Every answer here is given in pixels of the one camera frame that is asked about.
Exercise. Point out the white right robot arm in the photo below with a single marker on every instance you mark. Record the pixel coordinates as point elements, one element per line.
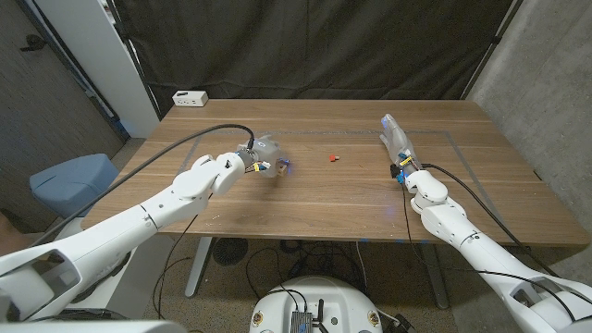
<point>458,226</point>

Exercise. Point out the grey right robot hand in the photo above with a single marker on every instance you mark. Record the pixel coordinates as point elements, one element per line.
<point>398,141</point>

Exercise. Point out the wooden block with holes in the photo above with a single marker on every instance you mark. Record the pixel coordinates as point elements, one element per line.
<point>281,170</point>

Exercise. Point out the white power strip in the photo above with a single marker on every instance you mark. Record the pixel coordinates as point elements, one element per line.
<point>189,98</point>

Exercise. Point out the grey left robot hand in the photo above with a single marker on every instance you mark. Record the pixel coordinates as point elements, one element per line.
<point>266,152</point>

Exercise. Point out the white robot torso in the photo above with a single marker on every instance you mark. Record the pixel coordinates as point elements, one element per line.
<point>333,300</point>

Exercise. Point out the black antenna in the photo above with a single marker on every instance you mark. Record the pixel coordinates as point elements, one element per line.
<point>320,311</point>

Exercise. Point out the round black floor grille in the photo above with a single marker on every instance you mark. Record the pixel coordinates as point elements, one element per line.
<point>230,250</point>

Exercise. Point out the light blue stool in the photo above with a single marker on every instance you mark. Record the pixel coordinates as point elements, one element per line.
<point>69,185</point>

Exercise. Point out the red-headed wooden screw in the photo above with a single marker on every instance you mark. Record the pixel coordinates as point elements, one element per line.
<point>333,157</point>

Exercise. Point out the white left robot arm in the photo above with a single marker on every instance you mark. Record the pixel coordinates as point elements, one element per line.
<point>115,231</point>

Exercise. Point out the white cabinet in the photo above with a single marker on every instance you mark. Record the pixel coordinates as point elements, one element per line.
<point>102,60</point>

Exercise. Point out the black backdrop stand pole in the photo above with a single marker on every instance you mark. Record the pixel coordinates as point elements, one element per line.
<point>134,60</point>
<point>492,46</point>

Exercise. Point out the grey electronics module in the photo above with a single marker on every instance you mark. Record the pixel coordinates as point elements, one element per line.
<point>301,322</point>

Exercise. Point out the white table leg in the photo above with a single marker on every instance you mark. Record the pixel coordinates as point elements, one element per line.
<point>199,266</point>

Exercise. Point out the black floor device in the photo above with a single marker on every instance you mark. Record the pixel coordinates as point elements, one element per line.
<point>402,324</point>

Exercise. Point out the dark wall rail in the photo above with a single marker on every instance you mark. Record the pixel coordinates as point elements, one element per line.
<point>69,65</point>

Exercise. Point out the grey table leg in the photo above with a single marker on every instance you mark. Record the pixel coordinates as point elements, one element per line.
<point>435,273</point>

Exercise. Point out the large wooden board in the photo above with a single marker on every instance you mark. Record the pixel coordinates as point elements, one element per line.
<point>347,132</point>

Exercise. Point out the black backdrop curtain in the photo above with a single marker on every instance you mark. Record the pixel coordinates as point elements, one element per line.
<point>300,46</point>

